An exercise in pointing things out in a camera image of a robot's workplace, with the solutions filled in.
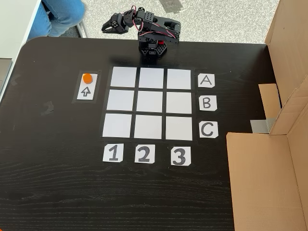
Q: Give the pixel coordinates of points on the round orange token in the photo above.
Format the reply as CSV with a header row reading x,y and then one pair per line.
x,y
87,78

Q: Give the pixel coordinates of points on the white grid with black tape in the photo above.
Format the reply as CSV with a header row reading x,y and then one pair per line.
x,y
149,101

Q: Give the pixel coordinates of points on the metal chair leg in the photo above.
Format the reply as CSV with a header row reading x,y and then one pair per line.
x,y
82,30

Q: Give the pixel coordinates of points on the red and black clamp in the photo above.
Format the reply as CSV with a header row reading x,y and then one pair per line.
x,y
160,42

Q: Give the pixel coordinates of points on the grey floor plate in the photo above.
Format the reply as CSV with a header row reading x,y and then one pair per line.
x,y
171,5

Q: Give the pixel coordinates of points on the person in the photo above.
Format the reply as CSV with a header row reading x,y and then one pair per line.
x,y
60,14

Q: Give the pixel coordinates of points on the paper sheet with arrow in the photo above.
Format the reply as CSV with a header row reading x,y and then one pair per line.
x,y
87,93

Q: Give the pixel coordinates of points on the white side table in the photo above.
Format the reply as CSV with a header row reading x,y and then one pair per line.
x,y
14,24

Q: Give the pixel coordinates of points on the paper label letter A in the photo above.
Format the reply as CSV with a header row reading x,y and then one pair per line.
x,y
206,80

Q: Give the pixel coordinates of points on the paper label letter B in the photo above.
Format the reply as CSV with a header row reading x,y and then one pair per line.
x,y
207,103

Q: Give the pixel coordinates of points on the paper label number 1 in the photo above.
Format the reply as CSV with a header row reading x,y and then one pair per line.
x,y
113,153

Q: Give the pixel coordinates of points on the paper label number 2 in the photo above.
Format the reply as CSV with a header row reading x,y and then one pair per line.
x,y
144,154

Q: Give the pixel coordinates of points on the paper label letter C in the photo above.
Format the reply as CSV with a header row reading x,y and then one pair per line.
x,y
208,130

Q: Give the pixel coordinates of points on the paper label number 3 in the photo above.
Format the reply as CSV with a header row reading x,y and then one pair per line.
x,y
180,156

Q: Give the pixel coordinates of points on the brown cardboard screen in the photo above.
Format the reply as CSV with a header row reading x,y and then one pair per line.
x,y
264,180

